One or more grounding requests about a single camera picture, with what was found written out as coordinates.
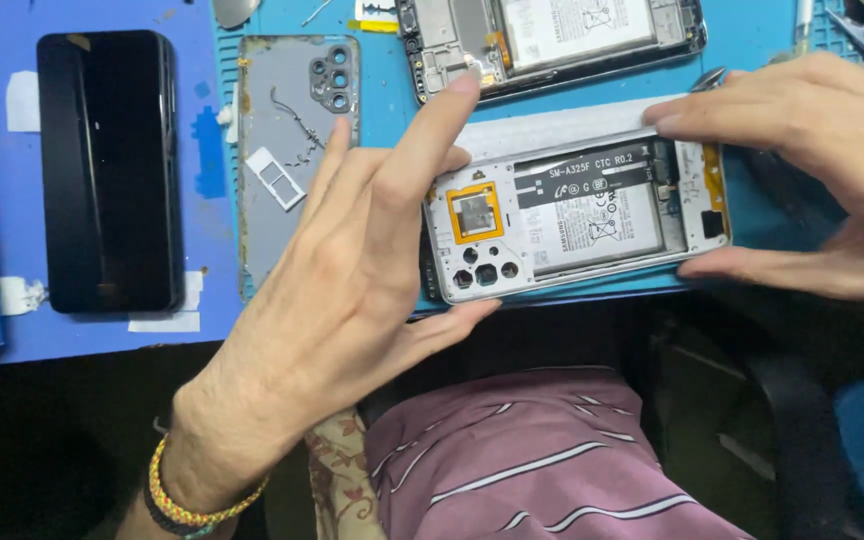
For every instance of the person's left hand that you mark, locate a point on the person's left hand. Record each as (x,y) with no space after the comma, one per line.
(327,300)

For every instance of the person's right hand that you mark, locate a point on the person's right hand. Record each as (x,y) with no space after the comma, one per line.
(852,165)

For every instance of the white smartphone frame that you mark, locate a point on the white smartphone frame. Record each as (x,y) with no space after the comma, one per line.
(589,217)

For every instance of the white card tray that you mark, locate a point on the white card tray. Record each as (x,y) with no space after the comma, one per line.
(276,178)

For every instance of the white pen tool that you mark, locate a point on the white pen tool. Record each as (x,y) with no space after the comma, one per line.
(805,21)

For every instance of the white paper label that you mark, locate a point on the white paper label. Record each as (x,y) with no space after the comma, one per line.
(169,319)

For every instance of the black adhesive strip scraps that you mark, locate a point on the black adhesive strip scraps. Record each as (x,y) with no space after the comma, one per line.
(301,124)

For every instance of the beige floral cloth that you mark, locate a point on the beige floral cloth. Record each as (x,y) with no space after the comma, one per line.
(338,480)

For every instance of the grey phone back cover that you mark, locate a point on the grey phone back cover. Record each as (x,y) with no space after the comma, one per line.
(282,112)

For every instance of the teal repair mat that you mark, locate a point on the teal repair mat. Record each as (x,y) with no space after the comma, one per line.
(387,112)

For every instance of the purple striped trousers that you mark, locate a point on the purple striped trousers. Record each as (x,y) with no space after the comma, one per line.
(537,465)

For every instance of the black wrist band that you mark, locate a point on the black wrist band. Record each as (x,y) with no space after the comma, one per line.
(166,521)

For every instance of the yellow and white card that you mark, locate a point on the yellow and white card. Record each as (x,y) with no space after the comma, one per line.
(373,19)

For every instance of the metal opening pick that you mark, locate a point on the metal opening pick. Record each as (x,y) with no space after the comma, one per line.
(235,11)

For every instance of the white tape piece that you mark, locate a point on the white tape piece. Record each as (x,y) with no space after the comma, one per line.
(19,294)
(23,101)

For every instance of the black opened smartphone with battery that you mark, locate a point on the black opened smartphone with battery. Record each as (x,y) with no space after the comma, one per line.
(552,37)

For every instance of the black chair frame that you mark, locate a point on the black chair frame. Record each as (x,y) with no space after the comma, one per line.
(762,427)

